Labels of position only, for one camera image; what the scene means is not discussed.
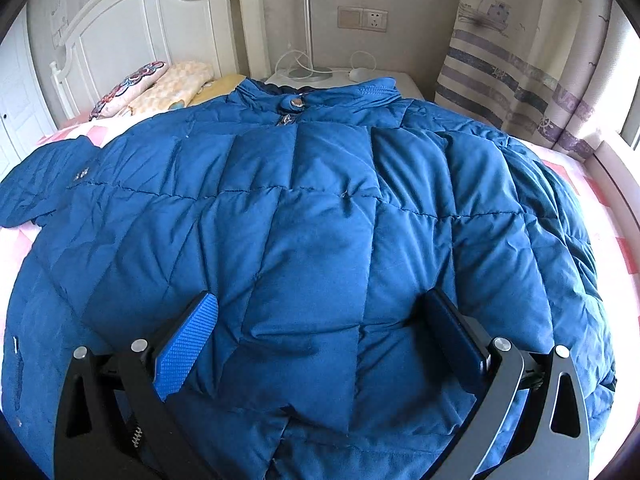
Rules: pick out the pink checkered bed sheet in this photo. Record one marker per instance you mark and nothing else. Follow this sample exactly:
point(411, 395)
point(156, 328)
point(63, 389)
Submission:
point(605, 240)

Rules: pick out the white wardrobe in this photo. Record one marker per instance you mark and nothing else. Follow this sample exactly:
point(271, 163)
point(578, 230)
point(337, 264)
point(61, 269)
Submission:
point(20, 110)

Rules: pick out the floral embroidered pillow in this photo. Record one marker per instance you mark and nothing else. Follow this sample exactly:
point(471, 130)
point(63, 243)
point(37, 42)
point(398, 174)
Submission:
point(125, 91)

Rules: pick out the white wooden headboard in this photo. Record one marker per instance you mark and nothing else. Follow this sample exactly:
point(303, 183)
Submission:
point(150, 25)

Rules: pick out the window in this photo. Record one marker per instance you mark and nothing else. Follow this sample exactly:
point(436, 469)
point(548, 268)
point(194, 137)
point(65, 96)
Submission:
point(629, 75)

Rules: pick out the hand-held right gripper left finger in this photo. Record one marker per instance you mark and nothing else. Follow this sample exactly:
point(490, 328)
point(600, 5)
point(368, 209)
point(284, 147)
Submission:
point(187, 340)

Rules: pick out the yellow pillow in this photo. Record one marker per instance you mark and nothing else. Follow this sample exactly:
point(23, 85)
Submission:
point(222, 85)

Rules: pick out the cream patterned pillow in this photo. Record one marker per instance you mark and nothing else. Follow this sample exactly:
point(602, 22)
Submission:
point(175, 82)

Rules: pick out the beige wall socket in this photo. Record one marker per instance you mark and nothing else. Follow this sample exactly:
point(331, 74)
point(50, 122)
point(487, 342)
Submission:
point(362, 18)

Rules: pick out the blue puffer jacket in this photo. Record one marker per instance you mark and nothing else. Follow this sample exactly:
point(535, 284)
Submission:
point(300, 220)

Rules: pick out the white nightstand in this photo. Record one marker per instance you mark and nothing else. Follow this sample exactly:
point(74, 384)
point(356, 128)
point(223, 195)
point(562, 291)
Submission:
point(406, 88)

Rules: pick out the beige window ledge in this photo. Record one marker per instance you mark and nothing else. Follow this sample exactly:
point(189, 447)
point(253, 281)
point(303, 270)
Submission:
point(617, 170)

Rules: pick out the small white round device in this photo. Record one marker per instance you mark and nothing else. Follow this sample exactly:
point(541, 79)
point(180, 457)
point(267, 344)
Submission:
point(359, 75)

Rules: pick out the striped boat print curtain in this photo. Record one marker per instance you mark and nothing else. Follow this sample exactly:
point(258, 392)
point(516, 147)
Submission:
point(510, 60)

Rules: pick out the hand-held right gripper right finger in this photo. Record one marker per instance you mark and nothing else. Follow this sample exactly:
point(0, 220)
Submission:
point(452, 332)

